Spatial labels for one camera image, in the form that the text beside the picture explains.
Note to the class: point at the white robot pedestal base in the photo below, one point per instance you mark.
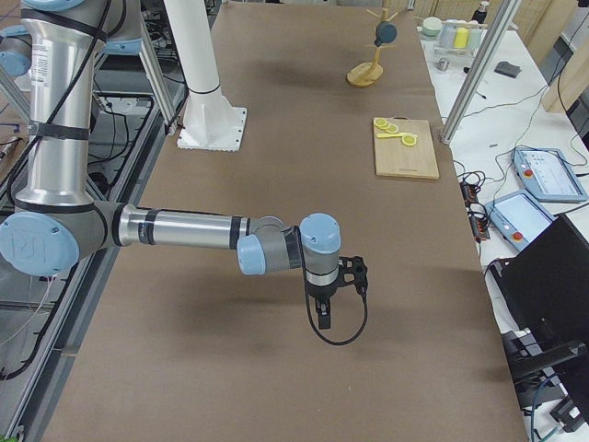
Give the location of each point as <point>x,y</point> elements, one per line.
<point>210,122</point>

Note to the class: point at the cup tray with cups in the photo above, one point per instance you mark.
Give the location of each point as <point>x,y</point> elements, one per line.
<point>453,36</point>

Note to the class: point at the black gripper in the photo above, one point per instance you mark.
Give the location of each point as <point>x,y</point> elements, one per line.
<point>321,293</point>

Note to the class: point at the wooden cup rack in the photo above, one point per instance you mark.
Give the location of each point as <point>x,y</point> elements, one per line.
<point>366,74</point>

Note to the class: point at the teach pendant blue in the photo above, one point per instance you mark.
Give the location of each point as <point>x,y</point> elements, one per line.
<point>547,175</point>

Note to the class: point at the bamboo cutting board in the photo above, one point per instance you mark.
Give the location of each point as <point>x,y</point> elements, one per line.
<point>393,159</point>

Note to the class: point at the yellow plastic knife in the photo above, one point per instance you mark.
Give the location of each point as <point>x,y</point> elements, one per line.
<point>388,135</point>

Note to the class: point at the black power strip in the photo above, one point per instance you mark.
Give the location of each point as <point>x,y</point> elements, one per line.
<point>476,212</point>

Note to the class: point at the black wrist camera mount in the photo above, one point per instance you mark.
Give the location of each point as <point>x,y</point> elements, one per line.
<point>353,271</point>

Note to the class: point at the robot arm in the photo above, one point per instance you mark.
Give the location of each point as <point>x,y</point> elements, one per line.
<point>27,46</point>
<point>60,215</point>

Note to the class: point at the small metal cup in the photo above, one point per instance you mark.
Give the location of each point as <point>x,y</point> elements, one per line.
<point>442,64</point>

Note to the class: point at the blue-grey mug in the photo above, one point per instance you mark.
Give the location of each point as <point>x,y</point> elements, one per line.
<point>385,33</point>

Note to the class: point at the aluminium frame post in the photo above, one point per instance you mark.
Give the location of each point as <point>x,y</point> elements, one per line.
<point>490,44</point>

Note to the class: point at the black monitor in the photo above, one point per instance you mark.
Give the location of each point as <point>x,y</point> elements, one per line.
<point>546,285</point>

